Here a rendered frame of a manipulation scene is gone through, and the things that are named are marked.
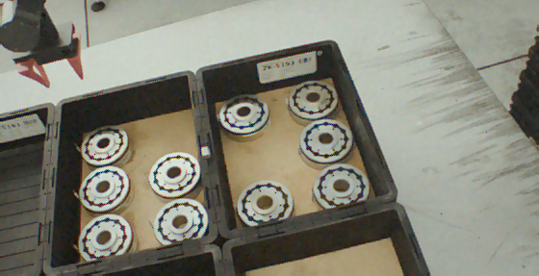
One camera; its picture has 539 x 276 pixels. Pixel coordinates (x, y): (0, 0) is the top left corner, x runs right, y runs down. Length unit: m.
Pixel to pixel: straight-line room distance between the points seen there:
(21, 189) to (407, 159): 0.84
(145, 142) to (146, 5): 1.84
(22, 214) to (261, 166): 0.49
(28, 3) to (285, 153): 0.55
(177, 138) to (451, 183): 0.59
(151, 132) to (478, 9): 1.95
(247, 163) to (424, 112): 0.47
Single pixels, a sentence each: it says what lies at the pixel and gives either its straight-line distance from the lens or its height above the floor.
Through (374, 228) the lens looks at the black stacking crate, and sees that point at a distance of 0.90.
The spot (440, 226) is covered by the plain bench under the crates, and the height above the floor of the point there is 0.70.
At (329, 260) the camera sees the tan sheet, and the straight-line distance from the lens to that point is 0.93.
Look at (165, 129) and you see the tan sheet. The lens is 1.14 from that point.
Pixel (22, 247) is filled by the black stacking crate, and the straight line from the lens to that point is 1.11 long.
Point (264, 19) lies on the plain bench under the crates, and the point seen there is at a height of 0.70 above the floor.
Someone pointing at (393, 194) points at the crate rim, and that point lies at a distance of 0.87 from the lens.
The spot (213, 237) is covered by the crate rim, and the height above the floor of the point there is 0.93.
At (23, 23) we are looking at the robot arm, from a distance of 0.79.
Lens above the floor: 1.68
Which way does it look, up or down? 51 degrees down
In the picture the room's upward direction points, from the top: 9 degrees counter-clockwise
